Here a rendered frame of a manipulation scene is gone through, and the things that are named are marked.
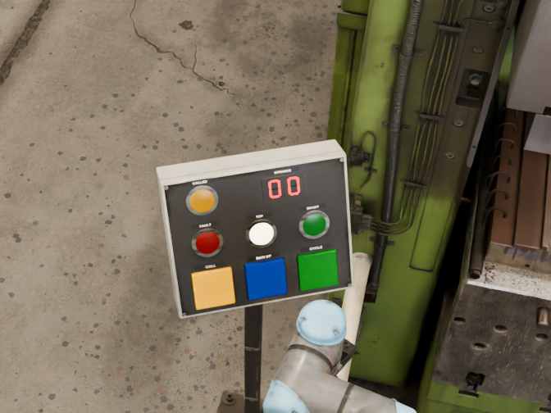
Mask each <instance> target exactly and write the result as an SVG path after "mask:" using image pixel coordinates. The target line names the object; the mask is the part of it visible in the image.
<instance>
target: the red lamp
mask: <svg viewBox="0 0 551 413"><path fill-rule="evenodd" d="M219 245H220V239H219V238H218V236H217V235H216V234H214V233H212V232H206V233H203V234H200V235H199V236H198V238H197V240H196V248H197V249H198V250H199V251H200V252H201V253H203V254H210V253H213V252H214V251H216V250H217V248H218V247H219Z"/></svg>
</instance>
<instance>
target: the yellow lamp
mask: <svg viewBox="0 0 551 413"><path fill-rule="evenodd" d="M214 202H215V198H214V196H213V194H212V193H211V192H210V191H208V190H206V189H200V190H198V191H196V192H194V193H193V194H192V196H191V198H190V206H191V207H192V208H193V209H194V210H195V211H198V212H205V211H208V210H210V209H211V208H212V207H213V205H214Z"/></svg>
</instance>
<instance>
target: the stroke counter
mask: <svg viewBox="0 0 551 413"><path fill-rule="evenodd" d="M289 179H297V184H295V185H290V182H289ZM289 179H288V186H290V187H289V194H291V195H295V194H298V193H300V188H299V186H298V184H299V178H297V176H295V177H290V178H289ZM273 182H278V188H271V183H273ZM297 186H298V192H297V193H291V191H290V188H292V187H297ZM269 189H271V190H269V192H270V197H272V194H271V191H272V190H277V189H279V195H278V196H273V197H272V198H276V197H280V196H281V191H280V181H278V179H276V180H271V182H270V183H269Z"/></svg>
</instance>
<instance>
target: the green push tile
mask: <svg viewBox="0 0 551 413"><path fill-rule="evenodd" d="M297 263H298V281H299V288H300V290H301V291H306V290H311V289H315V288H324V287H329V286H333V285H338V284H339V277H338V265H337V253H336V250H335V248H333V249H329V250H324V251H319V252H310V253H305V254H300V255H297Z"/></svg>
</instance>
